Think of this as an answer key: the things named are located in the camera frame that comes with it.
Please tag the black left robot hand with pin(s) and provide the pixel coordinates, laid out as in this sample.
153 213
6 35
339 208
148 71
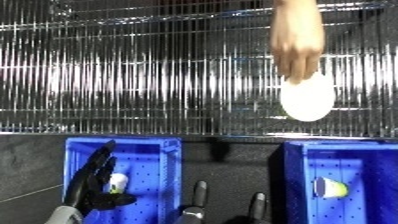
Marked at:
89 190

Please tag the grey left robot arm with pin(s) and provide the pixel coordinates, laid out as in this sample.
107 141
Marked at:
62 216

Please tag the person's hand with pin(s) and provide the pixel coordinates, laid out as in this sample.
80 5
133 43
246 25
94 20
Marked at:
296 40

